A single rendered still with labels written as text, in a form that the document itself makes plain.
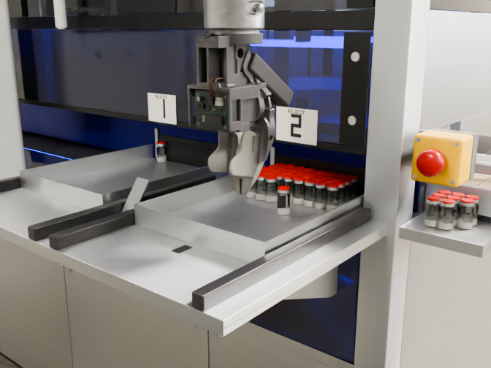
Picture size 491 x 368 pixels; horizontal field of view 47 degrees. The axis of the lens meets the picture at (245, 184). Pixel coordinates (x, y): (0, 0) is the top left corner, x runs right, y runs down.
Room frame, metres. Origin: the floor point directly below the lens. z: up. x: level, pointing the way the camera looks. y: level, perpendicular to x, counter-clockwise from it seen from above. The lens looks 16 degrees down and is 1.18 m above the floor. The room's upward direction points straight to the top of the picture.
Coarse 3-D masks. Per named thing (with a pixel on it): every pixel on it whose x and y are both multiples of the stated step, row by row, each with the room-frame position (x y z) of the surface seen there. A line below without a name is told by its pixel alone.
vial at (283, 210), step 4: (280, 192) 0.89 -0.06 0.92; (284, 192) 0.89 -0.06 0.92; (288, 192) 0.89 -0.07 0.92; (280, 196) 0.89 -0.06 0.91; (284, 196) 0.89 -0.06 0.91; (288, 196) 0.89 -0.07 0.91; (280, 200) 0.89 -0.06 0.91; (284, 200) 0.89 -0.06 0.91; (288, 200) 0.89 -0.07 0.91; (280, 204) 0.89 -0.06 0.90; (284, 204) 0.89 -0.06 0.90; (288, 204) 0.89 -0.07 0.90; (280, 208) 0.89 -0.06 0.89; (284, 208) 0.89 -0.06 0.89; (288, 208) 0.89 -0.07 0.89; (280, 212) 0.89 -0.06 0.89; (284, 212) 0.89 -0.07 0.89; (288, 212) 0.89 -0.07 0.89
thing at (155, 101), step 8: (152, 96) 1.20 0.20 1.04; (160, 96) 1.18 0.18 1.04; (168, 96) 1.17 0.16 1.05; (152, 104) 1.20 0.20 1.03; (160, 104) 1.18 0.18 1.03; (168, 104) 1.17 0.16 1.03; (152, 112) 1.20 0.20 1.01; (160, 112) 1.18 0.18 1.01; (168, 112) 1.17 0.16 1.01; (152, 120) 1.20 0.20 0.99; (160, 120) 1.18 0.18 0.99; (168, 120) 1.17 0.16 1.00; (176, 120) 1.15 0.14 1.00
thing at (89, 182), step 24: (48, 168) 1.11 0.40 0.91; (72, 168) 1.15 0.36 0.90; (96, 168) 1.20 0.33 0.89; (120, 168) 1.21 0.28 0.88; (144, 168) 1.21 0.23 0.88; (168, 168) 1.21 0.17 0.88; (192, 168) 1.21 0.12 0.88; (48, 192) 1.00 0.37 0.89; (72, 192) 0.95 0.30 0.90; (96, 192) 0.91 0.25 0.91; (120, 192) 0.93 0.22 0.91
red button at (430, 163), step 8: (424, 152) 0.79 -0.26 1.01; (432, 152) 0.78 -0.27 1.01; (440, 152) 0.79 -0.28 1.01; (416, 160) 0.80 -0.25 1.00; (424, 160) 0.79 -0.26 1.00; (432, 160) 0.78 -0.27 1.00; (440, 160) 0.78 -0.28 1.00; (424, 168) 0.78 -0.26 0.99; (432, 168) 0.78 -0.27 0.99; (440, 168) 0.77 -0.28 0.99; (432, 176) 0.78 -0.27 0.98
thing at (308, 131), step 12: (276, 108) 0.99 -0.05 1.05; (288, 108) 0.98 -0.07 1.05; (276, 120) 0.99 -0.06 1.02; (288, 120) 0.98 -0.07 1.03; (312, 120) 0.95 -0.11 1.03; (276, 132) 0.99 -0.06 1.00; (288, 132) 0.98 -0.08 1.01; (300, 132) 0.96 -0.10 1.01; (312, 132) 0.95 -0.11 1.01; (312, 144) 0.94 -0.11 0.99
